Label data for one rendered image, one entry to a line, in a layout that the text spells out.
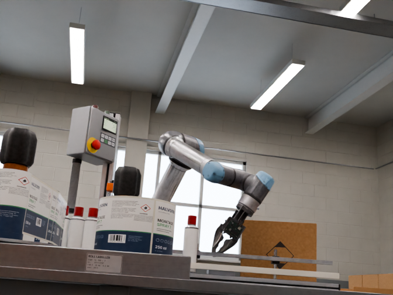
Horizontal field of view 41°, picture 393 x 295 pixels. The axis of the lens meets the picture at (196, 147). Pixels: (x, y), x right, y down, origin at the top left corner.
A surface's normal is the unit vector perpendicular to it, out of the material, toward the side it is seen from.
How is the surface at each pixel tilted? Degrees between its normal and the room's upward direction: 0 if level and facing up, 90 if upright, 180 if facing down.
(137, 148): 90
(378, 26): 180
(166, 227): 90
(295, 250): 90
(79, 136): 90
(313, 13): 180
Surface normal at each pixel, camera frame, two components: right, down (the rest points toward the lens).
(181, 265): 0.05, -0.28
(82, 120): -0.53, -0.27
